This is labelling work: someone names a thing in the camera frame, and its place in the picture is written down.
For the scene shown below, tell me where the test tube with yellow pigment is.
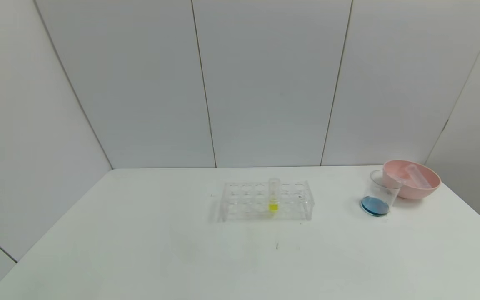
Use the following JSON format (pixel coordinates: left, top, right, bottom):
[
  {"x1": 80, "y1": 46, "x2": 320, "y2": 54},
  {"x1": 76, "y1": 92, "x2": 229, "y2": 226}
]
[{"x1": 268, "y1": 177, "x2": 281, "y2": 212}]

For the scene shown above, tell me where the clear plastic test tube rack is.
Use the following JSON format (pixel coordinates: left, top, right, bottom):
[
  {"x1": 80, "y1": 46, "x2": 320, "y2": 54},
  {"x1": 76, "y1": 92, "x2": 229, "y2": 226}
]
[{"x1": 219, "y1": 180, "x2": 315, "y2": 221}]

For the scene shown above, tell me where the pink bowl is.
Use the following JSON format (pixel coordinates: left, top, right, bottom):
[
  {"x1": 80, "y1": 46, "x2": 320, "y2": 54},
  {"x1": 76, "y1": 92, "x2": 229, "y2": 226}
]
[{"x1": 382, "y1": 160, "x2": 442, "y2": 199}]

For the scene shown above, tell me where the test tube with blue pigment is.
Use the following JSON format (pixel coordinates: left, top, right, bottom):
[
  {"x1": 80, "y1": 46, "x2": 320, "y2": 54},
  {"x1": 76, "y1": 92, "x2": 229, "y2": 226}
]
[{"x1": 405, "y1": 164, "x2": 433, "y2": 188}]

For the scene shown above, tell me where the test tube with red pigment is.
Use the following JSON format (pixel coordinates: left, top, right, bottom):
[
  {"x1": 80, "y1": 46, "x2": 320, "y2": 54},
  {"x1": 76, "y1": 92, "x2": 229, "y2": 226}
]
[{"x1": 388, "y1": 172, "x2": 411, "y2": 186}]

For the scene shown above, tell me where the clear plastic beaker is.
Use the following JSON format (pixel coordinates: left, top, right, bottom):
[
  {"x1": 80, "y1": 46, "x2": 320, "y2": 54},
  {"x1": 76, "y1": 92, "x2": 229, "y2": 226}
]
[{"x1": 361, "y1": 169, "x2": 403, "y2": 217}]

